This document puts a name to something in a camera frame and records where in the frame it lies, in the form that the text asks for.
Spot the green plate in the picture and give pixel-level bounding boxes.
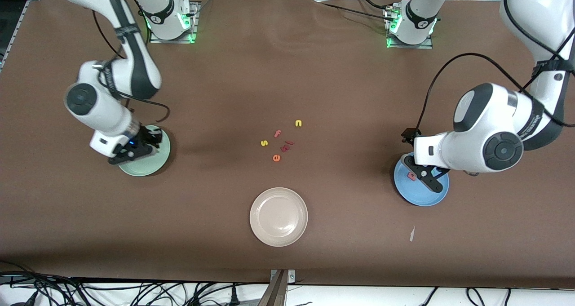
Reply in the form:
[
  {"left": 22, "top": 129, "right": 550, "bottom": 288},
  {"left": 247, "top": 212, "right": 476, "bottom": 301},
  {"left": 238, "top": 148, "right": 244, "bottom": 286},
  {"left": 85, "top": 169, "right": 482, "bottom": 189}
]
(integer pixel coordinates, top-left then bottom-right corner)
[{"left": 118, "top": 125, "right": 172, "bottom": 177}]

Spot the blue plate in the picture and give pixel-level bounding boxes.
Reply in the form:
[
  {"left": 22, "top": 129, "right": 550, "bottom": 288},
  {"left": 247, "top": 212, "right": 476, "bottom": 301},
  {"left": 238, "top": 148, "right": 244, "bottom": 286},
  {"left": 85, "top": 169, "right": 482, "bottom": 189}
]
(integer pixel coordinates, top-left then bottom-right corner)
[{"left": 394, "top": 152, "right": 450, "bottom": 207}]

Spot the brown table cover sheet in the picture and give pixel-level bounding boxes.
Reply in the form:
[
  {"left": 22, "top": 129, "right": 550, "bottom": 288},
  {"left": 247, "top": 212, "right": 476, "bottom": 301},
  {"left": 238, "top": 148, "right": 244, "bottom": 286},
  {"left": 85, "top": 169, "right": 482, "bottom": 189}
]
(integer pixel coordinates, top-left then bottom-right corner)
[{"left": 0, "top": 0, "right": 575, "bottom": 289}]

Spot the beige plate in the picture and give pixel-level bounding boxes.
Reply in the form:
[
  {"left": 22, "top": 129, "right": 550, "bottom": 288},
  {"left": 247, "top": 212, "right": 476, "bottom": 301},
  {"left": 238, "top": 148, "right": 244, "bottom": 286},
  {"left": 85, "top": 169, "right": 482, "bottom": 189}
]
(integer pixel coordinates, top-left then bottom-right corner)
[{"left": 249, "top": 187, "right": 309, "bottom": 247}]

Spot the aluminium profile beam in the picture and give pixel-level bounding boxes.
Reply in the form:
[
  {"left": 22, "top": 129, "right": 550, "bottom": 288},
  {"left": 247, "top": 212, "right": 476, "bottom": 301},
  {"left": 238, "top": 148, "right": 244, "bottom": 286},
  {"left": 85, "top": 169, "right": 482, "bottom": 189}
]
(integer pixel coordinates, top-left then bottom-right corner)
[{"left": 257, "top": 270, "right": 288, "bottom": 306}]

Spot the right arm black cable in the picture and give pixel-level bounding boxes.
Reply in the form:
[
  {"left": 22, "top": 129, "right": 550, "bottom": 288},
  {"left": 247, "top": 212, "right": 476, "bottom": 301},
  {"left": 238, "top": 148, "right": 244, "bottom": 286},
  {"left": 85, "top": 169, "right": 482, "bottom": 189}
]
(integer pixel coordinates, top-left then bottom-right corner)
[{"left": 91, "top": 9, "right": 170, "bottom": 123}]

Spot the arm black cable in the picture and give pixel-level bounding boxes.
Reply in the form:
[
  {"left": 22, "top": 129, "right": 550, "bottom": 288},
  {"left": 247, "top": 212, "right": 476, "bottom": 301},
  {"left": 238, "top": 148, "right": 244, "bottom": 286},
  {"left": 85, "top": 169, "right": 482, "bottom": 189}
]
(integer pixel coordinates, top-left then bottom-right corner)
[
  {"left": 419, "top": 0, "right": 575, "bottom": 133},
  {"left": 91, "top": 9, "right": 170, "bottom": 123}
]

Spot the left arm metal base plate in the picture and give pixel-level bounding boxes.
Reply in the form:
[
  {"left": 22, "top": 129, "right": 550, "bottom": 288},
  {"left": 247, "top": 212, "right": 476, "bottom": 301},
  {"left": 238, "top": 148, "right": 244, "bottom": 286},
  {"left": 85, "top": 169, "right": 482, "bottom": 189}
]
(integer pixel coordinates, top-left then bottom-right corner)
[{"left": 385, "top": 5, "right": 434, "bottom": 50}]

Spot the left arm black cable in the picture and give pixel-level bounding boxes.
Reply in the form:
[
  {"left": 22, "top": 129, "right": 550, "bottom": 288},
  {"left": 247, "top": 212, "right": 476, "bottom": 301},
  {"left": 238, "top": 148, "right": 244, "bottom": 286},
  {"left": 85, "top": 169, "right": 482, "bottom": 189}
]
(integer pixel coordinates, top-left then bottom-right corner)
[{"left": 419, "top": 0, "right": 575, "bottom": 133}]

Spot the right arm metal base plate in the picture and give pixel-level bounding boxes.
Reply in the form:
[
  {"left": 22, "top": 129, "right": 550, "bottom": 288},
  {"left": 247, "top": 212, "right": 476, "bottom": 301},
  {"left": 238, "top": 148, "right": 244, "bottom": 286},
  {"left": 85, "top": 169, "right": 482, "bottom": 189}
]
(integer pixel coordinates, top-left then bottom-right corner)
[{"left": 149, "top": 0, "right": 199, "bottom": 44}]

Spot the black table cable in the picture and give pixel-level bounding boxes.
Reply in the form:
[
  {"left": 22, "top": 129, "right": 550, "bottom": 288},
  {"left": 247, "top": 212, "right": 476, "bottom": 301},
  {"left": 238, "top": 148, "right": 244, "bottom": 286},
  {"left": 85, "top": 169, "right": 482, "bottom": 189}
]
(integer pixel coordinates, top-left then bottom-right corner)
[
  {"left": 314, "top": 0, "right": 389, "bottom": 19},
  {"left": 353, "top": 0, "right": 396, "bottom": 10}
]

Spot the small metal bracket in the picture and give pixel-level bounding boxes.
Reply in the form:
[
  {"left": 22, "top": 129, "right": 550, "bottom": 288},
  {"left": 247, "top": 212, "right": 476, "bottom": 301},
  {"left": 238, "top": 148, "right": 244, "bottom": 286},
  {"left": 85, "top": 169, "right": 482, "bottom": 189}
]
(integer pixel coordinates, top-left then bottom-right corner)
[{"left": 270, "top": 269, "right": 296, "bottom": 283}]

